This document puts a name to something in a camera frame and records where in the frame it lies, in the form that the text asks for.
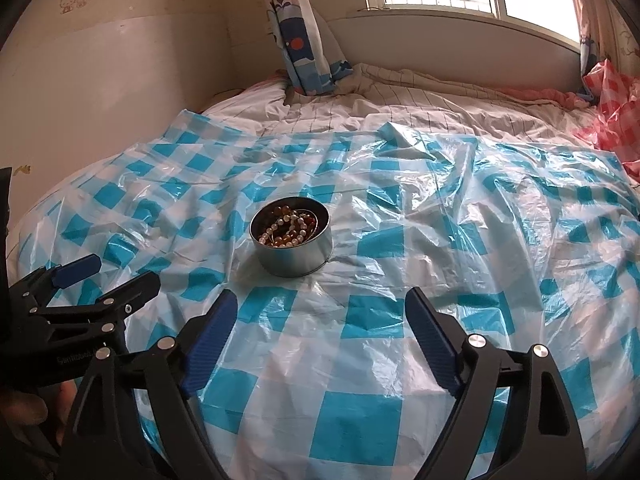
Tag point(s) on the person's left hand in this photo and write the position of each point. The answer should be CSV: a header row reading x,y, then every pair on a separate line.
x,y
23,410

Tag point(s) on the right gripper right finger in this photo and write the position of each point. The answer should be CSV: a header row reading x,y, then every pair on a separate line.
x,y
439,351

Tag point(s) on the pink window curtain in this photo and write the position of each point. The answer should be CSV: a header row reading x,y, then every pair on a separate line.
x,y
603,35

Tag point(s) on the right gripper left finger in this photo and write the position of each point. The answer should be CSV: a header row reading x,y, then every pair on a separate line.
x,y
202,340

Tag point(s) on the blue white checkered plastic sheet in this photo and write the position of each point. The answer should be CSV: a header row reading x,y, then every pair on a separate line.
x,y
524,243

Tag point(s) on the blue white patterned curtain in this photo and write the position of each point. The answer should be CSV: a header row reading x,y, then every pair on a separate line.
x,y
312,57

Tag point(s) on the white headboard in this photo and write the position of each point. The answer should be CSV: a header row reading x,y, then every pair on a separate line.
x,y
81,97

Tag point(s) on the round metal tin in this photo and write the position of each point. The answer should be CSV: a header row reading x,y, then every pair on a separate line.
x,y
292,236

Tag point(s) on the pink striped bed sheet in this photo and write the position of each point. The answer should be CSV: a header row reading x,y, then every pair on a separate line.
x,y
371,96

